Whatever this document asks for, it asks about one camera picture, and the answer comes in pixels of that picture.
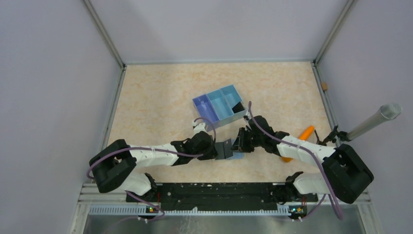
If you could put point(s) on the silver microphone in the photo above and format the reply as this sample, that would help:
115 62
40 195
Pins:
387 112

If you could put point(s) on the orange cylindrical object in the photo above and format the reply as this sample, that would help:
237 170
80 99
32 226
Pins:
307 135

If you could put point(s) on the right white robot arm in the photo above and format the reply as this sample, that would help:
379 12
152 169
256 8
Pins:
342 173

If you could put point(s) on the beige card holder wallet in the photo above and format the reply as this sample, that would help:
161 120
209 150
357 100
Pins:
236 155

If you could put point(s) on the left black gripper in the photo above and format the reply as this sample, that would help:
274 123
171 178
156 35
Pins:
210 155

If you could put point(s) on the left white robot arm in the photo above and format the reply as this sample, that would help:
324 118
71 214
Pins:
116 166

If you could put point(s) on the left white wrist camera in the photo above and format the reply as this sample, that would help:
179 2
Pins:
199 127

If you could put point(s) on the small tan block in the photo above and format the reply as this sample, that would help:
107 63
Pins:
324 86

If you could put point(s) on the single black credit card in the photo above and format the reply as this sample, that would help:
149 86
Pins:
220 150

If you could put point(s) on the blue three-compartment box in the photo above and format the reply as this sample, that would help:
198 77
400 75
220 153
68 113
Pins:
217 105

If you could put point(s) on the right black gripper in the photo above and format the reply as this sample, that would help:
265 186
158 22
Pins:
239 144

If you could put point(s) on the black credit card stack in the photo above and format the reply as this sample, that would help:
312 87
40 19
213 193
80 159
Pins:
238 108

